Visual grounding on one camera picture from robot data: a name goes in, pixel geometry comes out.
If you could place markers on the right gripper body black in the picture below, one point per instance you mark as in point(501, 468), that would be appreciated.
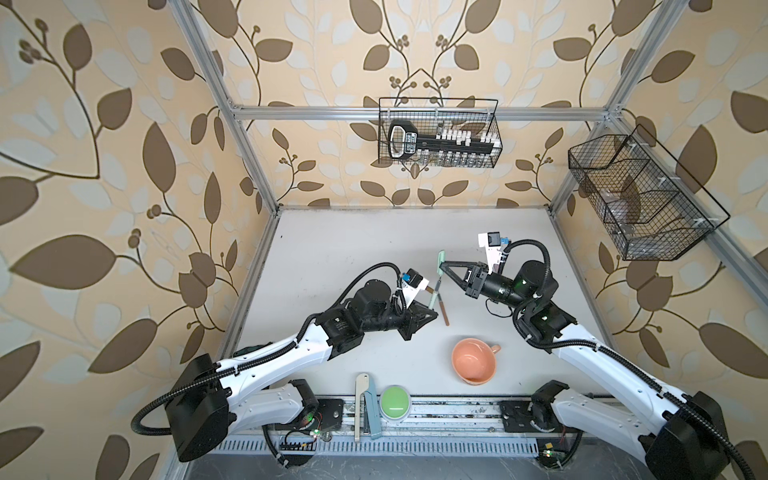
point(495, 288)

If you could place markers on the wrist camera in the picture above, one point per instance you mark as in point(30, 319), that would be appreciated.
point(412, 284)
point(495, 246)

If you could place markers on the orange pen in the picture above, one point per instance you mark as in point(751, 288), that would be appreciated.
point(443, 309)

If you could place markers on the black white remote tool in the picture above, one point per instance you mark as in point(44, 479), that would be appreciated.
point(404, 140)

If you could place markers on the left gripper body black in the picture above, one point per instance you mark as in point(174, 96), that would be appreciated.
point(391, 317)

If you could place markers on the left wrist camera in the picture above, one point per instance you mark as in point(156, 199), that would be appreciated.
point(412, 284)

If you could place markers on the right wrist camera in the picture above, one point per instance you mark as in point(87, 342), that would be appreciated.
point(495, 246)

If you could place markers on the black wire basket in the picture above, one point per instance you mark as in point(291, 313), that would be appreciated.
point(476, 115)
point(652, 206)

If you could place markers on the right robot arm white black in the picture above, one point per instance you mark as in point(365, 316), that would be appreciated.
point(676, 435)

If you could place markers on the beige blue flat tool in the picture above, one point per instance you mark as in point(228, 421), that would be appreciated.
point(367, 410)

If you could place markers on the green pen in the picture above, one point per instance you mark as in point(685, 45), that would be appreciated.
point(435, 293)

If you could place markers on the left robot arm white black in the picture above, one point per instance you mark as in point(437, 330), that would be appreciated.
point(214, 399)

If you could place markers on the right black wire basket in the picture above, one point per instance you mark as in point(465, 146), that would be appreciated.
point(652, 206)

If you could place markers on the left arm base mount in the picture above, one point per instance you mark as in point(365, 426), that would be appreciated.
point(328, 415)

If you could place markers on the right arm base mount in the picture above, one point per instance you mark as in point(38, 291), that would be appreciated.
point(524, 416)

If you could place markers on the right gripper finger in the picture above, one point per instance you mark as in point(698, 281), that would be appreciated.
point(451, 265)
point(459, 275)

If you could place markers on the rear black wire basket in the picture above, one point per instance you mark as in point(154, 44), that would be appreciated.
point(476, 115)

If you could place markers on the peach ceramic mug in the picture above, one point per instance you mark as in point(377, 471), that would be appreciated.
point(474, 361)

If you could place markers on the green round button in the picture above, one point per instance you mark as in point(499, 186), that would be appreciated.
point(395, 403)

